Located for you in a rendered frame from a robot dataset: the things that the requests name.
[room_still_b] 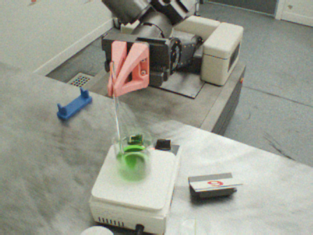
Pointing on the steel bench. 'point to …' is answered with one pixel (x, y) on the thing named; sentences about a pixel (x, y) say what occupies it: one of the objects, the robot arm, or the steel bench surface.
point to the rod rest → (74, 105)
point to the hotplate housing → (114, 215)
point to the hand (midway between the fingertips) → (114, 88)
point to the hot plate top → (156, 198)
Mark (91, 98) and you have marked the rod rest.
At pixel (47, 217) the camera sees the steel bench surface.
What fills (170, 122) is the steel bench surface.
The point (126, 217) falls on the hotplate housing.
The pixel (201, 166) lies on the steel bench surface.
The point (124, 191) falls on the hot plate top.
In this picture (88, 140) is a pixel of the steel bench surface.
